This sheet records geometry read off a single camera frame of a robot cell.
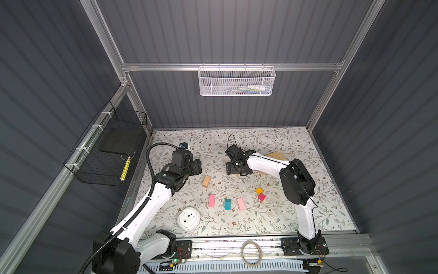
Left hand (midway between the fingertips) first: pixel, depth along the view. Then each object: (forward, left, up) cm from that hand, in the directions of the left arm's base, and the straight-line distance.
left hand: (195, 162), depth 81 cm
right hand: (+5, -22, -17) cm, 28 cm away
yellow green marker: (-8, +27, +9) cm, 29 cm away
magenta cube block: (-11, -34, -18) cm, 40 cm away
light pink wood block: (-14, -22, -18) cm, 32 cm away
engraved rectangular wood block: (-3, -20, -8) cm, 22 cm away
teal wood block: (-14, -15, -19) cm, 28 cm away
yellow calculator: (+15, -49, -16) cm, 54 cm away
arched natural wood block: (-1, -4, -17) cm, 17 cm away
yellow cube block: (-8, -33, -18) cm, 38 cm away
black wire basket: (0, +38, +9) cm, 39 cm away
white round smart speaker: (-21, +4, -15) cm, 26 cm away
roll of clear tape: (-36, -28, -17) cm, 48 cm away
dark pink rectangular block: (-11, -7, -19) cm, 23 cm away
